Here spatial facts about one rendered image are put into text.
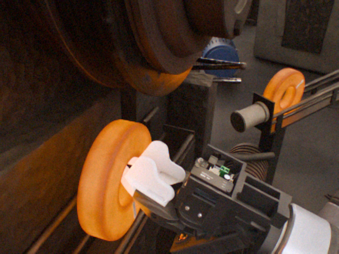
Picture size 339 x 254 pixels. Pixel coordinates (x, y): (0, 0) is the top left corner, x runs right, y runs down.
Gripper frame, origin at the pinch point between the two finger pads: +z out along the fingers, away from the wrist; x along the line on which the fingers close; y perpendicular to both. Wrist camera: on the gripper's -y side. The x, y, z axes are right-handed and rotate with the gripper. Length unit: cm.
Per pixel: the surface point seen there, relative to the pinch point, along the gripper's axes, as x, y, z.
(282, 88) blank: -59, -5, -18
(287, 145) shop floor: -155, -73, -47
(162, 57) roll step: -7.0, 13.1, 1.2
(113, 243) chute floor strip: -2.8, -19.2, -2.0
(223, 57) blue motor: -219, -66, 16
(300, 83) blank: -67, -4, -22
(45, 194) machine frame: 4.2, -6.8, 7.4
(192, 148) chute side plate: -28.9, -13.6, -5.3
